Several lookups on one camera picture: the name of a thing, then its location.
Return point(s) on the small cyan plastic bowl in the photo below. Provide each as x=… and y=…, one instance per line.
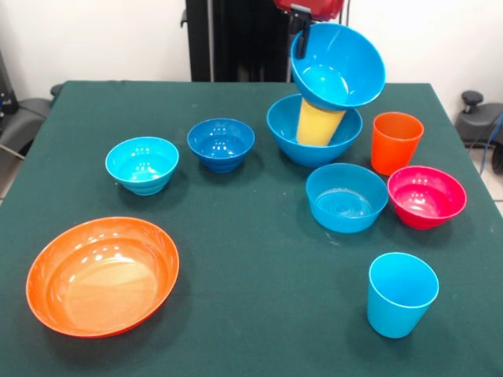
x=141, y=167

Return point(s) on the blue flat-bottomed ringed bowl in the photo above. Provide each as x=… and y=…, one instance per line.
x=346, y=208

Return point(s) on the pink plastic bowl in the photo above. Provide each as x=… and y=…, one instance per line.
x=426, y=200

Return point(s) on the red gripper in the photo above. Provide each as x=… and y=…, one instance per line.
x=318, y=8

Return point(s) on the large blue plastic bowl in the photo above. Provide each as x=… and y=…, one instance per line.
x=314, y=155
x=346, y=63

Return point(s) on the yellow plastic cup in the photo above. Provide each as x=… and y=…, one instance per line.
x=318, y=127

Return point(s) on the dark green tablecloth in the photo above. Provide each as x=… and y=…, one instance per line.
x=118, y=110

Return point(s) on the light blue plastic cup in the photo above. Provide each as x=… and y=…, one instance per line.
x=401, y=302

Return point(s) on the dark blue plastic bowl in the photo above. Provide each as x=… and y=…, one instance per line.
x=220, y=145

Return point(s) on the large orange plastic bowl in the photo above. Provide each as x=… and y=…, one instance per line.
x=102, y=282

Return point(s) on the black equipment base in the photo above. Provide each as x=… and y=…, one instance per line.
x=477, y=118
x=19, y=121

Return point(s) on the orange plastic cup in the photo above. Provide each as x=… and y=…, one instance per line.
x=395, y=145

